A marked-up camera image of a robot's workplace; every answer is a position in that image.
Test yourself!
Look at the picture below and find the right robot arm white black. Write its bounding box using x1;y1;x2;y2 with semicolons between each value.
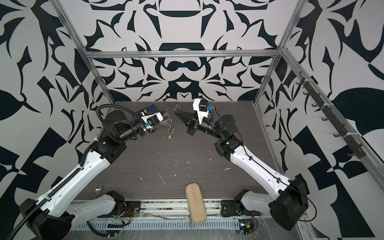
173;109;309;231

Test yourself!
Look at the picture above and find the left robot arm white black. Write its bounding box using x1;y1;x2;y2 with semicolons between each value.
18;104;166;240

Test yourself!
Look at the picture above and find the blue booklet yellow label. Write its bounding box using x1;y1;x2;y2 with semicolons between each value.
139;104;158;117

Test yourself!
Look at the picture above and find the small round metal disc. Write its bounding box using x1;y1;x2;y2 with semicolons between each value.
95;185;103;195

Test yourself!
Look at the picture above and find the beige glasses case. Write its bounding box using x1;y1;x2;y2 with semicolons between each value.
186;183;207;225

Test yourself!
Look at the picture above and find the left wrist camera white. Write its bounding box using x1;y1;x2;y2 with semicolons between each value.
141;112;164;129

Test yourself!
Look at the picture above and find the left black corrugated cable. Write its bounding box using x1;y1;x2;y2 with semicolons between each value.
6;104;144;240

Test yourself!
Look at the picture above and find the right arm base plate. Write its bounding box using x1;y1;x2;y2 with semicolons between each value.
221;200;261;218

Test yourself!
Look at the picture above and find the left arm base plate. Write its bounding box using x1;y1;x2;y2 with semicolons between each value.
119;201;142;218

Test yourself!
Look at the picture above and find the white slotted cable duct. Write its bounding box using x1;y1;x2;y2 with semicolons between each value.
71;218;241;232

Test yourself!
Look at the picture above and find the small circuit board with wires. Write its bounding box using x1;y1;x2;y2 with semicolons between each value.
239;218;258;235

